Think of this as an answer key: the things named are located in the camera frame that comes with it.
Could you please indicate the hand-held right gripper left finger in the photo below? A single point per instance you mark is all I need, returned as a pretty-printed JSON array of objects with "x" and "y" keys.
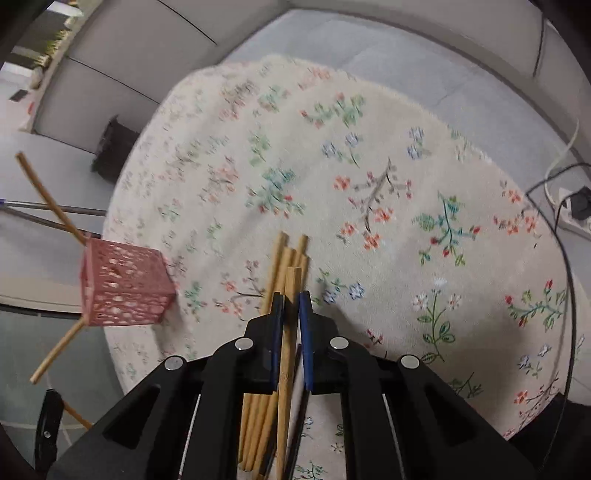
[{"x": 277, "y": 323}]

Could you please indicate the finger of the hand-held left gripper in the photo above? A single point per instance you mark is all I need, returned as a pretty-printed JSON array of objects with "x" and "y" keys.
[{"x": 46, "y": 429}]

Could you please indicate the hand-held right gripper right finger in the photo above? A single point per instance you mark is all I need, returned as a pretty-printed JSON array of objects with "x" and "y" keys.
[{"x": 304, "y": 332}]

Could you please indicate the wooden chopstick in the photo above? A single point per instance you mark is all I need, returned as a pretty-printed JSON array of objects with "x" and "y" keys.
[
  {"x": 46, "y": 196},
  {"x": 304, "y": 272},
  {"x": 77, "y": 415},
  {"x": 55, "y": 357},
  {"x": 283, "y": 272},
  {"x": 274, "y": 267},
  {"x": 287, "y": 369}
]

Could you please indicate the bundle of wooden chopsticks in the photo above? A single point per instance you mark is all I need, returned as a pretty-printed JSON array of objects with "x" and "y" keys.
[{"x": 301, "y": 249}]

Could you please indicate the pink perforated utensil holder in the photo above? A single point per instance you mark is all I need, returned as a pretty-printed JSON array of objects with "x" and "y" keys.
[{"x": 124, "y": 281}]

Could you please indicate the floral tablecloth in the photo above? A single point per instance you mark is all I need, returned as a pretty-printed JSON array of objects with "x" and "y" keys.
[{"x": 323, "y": 161}]

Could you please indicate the metal mop pole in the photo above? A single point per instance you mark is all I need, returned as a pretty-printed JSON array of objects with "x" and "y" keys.
[
  {"x": 55, "y": 206},
  {"x": 37, "y": 220}
]

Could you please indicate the dark trash bin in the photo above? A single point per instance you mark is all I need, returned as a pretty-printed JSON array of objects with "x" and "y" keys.
[{"x": 113, "y": 150}]

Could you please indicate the white power strip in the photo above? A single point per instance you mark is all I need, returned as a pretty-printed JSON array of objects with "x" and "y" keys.
[{"x": 577, "y": 221}]

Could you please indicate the grey kitchen cabinets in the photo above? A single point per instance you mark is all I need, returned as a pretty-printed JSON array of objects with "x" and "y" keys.
[{"x": 138, "y": 55}]

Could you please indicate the black plug adapter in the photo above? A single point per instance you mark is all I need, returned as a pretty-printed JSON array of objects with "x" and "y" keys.
[{"x": 581, "y": 203}]

